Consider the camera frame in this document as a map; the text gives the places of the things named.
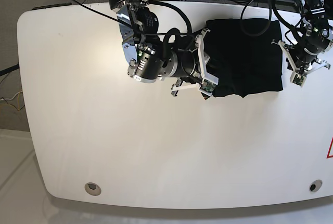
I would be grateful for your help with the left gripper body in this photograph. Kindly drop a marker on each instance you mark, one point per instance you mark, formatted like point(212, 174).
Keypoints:
point(304, 56)

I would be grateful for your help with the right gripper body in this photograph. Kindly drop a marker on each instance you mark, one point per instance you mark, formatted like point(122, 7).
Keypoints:
point(186, 65)

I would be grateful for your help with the black T-shirt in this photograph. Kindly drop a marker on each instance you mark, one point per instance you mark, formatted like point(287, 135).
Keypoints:
point(244, 65)

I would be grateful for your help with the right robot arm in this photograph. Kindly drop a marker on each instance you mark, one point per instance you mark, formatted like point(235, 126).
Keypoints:
point(151, 58)

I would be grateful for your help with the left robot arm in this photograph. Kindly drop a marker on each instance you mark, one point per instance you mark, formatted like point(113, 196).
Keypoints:
point(313, 35)

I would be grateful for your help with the red triangle sticker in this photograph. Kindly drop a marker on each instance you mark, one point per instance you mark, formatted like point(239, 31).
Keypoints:
point(330, 150)

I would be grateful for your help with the table grommet hole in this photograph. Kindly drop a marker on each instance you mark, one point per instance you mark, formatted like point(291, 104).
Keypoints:
point(315, 186)
point(92, 189)

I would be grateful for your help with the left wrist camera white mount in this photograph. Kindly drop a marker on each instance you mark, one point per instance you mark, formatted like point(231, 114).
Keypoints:
point(300, 70)

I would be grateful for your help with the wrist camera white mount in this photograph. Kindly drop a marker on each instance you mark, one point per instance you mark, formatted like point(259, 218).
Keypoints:
point(208, 81)
point(300, 70)

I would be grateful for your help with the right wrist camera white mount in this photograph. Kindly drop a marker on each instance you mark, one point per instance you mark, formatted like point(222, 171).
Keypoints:
point(208, 81)

